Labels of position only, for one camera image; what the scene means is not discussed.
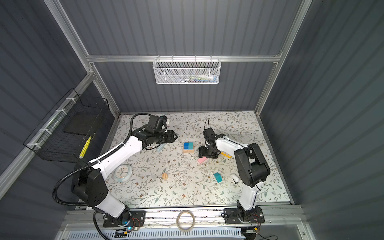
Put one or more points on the natural wood block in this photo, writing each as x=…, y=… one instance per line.
x=188, y=150

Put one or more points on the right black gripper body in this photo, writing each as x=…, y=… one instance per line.
x=206, y=152

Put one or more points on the round white clock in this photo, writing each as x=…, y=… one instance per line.
x=123, y=173

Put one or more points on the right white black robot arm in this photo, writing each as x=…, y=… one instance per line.
x=253, y=171

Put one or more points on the black pad in basket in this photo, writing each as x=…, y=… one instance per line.
x=83, y=124

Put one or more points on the clear tape roll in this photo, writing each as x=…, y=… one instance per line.
x=185, y=221

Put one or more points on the black wire basket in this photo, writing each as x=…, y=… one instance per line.
x=50, y=143

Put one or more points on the yellow calculator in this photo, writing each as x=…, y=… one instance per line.
x=226, y=155

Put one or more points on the teal green block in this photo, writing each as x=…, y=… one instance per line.
x=218, y=177

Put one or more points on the white wire mesh basket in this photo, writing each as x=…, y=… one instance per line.
x=169, y=73

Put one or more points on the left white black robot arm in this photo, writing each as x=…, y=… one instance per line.
x=89, y=184

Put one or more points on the small white device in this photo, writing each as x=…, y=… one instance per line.
x=235, y=179

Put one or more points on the yellow marker pen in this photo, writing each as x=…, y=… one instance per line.
x=85, y=148

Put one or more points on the markers in white basket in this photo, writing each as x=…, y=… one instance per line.
x=200, y=79

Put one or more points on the pink block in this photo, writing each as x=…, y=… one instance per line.
x=202, y=160

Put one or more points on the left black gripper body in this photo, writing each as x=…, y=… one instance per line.
x=164, y=137

